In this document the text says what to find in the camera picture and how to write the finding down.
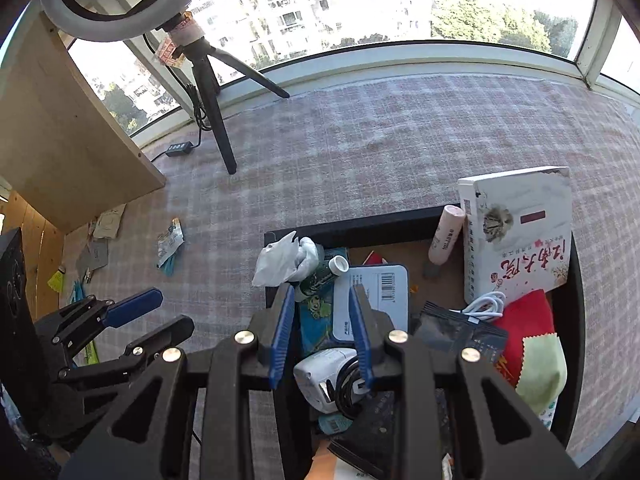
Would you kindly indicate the black storage box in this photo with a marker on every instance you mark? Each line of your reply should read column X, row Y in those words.
column 360, row 227

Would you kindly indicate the yellow shuttlecock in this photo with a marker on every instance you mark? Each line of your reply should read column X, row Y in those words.
column 56, row 280

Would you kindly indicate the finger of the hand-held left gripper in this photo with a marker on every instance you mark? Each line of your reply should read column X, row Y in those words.
column 132, row 307
column 150, row 345

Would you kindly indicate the red cloth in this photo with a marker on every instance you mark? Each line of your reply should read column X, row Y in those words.
column 530, row 320

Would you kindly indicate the green bottle white cap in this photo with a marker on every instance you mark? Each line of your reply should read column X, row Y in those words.
column 320, row 280

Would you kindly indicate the green trees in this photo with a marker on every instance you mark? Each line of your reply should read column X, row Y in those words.
column 490, row 20

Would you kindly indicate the black flat case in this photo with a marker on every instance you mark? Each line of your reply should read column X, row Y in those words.
column 370, row 430

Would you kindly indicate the pink plaid tablecloth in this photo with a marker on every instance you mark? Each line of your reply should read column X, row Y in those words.
column 350, row 150

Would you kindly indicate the white book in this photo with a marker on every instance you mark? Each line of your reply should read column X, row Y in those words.
column 520, row 220

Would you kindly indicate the white power adapter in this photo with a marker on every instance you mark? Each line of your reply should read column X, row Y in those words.
column 315, row 375

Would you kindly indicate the light green cloth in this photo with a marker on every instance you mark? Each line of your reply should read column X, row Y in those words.
column 542, row 370

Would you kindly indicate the beige paper packet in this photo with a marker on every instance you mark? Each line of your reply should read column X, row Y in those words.
column 107, row 222

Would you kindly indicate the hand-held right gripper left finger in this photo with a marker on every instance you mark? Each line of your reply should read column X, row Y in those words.
column 279, row 340

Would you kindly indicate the grey packet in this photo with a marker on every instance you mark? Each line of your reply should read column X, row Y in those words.
column 92, row 257

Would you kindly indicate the pink tube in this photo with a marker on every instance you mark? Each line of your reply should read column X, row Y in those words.
column 442, row 240

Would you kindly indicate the white barcode box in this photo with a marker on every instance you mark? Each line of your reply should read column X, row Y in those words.
column 390, row 310

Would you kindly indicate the black sachet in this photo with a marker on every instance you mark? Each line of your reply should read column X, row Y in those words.
column 450, row 330

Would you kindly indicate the white window frame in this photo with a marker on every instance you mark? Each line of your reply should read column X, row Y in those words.
column 595, row 35

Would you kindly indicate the red white paper tag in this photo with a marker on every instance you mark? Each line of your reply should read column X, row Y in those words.
column 170, row 52

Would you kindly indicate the blue cartoon packet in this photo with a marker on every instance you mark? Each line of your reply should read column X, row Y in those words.
column 315, row 325

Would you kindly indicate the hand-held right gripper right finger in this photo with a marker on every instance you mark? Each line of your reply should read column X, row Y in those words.
column 361, row 340

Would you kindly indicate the white crumpled plastic bag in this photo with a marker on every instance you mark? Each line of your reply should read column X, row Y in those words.
column 280, row 260

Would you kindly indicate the apartment buildings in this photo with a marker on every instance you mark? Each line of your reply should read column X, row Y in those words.
column 300, row 5

